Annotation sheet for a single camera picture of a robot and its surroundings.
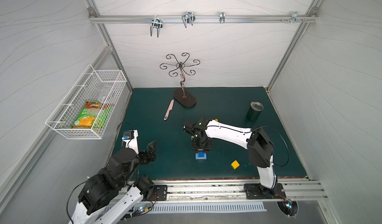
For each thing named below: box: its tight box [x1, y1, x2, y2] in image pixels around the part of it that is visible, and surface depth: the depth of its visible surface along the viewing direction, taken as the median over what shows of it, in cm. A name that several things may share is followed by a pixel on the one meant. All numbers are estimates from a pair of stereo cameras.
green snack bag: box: [71, 100, 113, 129], surface depth 64 cm
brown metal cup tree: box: [159, 52, 201, 107], surface depth 110 cm
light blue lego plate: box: [194, 152, 207, 160], surface depth 86 cm
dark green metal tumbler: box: [245, 101, 265, 122], surface depth 98 cm
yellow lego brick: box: [230, 159, 241, 170], surface depth 83 cm
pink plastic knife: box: [164, 99, 175, 121], surface depth 110 cm
